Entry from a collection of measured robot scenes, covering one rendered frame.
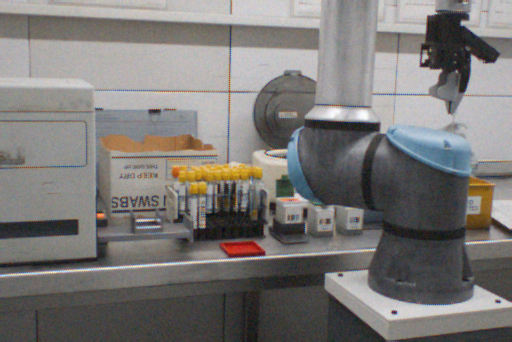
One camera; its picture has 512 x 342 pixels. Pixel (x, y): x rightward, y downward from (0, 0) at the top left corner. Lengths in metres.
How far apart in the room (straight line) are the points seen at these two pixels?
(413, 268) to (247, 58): 1.04
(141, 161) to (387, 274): 0.68
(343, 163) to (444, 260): 0.19
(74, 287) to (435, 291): 0.57
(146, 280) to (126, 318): 0.76
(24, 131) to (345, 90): 0.51
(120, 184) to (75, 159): 0.33
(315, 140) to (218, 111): 0.86
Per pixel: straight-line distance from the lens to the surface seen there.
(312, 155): 0.96
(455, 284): 0.93
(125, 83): 1.74
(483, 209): 1.48
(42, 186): 1.11
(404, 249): 0.92
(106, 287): 1.12
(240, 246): 1.22
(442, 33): 1.44
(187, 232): 1.17
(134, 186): 1.42
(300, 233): 1.27
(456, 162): 0.90
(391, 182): 0.91
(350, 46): 0.96
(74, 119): 1.10
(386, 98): 1.99
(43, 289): 1.11
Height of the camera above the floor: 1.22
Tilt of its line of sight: 10 degrees down
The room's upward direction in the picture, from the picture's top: 2 degrees clockwise
